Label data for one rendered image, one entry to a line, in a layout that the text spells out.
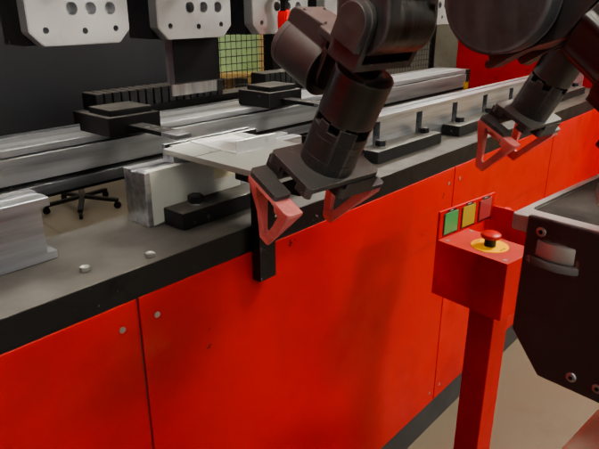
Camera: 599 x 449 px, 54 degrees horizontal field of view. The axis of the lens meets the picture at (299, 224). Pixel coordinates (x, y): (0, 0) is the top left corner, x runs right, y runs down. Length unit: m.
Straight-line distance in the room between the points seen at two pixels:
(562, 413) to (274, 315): 1.26
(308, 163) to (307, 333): 0.68
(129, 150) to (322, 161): 0.76
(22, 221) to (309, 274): 0.54
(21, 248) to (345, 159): 0.52
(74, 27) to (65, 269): 0.33
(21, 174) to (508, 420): 1.57
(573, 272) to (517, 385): 1.66
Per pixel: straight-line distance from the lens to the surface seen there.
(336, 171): 0.58
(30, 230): 0.92
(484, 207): 1.33
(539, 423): 2.08
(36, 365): 0.85
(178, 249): 0.92
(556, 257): 0.58
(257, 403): 1.18
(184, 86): 1.06
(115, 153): 1.27
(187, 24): 1.00
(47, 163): 1.20
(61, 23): 0.89
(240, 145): 0.97
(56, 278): 0.88
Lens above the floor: 1.23
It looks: 21 degrees down
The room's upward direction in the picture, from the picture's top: straight up
